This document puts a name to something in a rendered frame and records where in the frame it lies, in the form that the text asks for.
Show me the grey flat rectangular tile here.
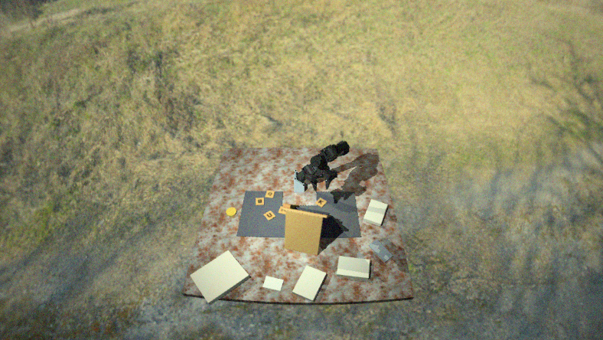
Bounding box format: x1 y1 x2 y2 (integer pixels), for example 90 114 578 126
369 240 393 263

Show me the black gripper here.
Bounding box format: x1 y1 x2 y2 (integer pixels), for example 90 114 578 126
305 164 332 192

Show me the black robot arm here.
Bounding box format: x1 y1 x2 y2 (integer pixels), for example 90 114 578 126
296 141 350 183

